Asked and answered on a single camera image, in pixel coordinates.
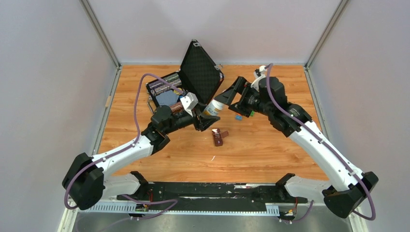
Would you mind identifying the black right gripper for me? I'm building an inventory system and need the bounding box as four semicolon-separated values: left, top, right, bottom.
214;77;272;118

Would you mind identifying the amber pill jar white lid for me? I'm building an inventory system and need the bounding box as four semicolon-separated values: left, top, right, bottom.
203;99;224;116

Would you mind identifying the brown pill organizer strip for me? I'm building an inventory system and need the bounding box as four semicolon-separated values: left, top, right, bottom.
211;128;229;147

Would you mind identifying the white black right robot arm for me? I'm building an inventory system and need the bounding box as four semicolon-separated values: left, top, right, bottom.
215;77;379;220

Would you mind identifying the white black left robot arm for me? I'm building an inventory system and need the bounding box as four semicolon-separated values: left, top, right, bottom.
62;106;220;210

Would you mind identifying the black poker chip case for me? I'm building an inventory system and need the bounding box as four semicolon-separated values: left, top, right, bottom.
146;39;225;128

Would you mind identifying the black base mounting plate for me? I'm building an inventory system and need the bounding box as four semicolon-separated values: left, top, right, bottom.
131;182;307;212

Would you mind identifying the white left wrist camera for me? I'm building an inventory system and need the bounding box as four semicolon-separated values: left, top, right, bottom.
180;92;198;116

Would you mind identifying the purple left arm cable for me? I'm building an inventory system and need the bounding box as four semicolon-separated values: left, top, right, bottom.
64;73;187;221

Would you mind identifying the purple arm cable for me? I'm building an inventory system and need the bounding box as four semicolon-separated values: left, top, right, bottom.
264;62;377;224
64;73;187;221

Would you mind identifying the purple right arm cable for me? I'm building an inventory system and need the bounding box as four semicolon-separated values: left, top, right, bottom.
264;62;377;224

